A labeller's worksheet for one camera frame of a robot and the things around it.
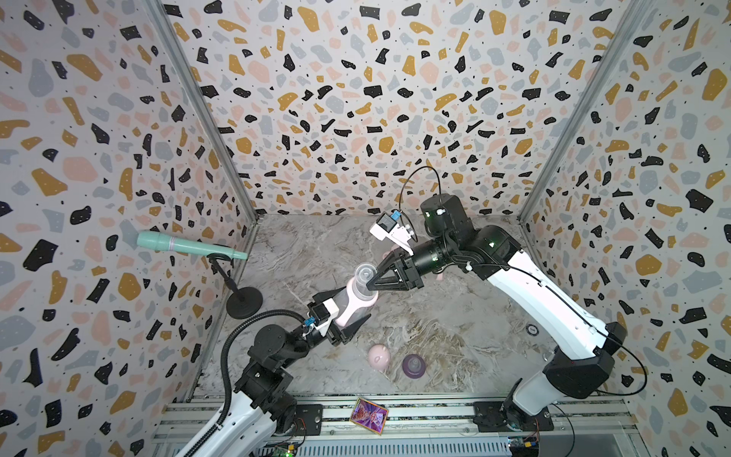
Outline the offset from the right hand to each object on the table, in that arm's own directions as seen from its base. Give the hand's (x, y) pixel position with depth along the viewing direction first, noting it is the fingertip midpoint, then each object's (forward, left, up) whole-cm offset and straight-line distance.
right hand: (377, 286), depth 55 cm
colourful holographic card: (-16, +3, -37) cm, 40 cm away
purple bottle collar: (-3, -10, -37) cm, 39 cm away
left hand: (+2, +4, -9) cm, 10 cm away
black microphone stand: (+15, +46, -37) cm, 61 cm away
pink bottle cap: (-2, +1, -34) cm, 34 cm away
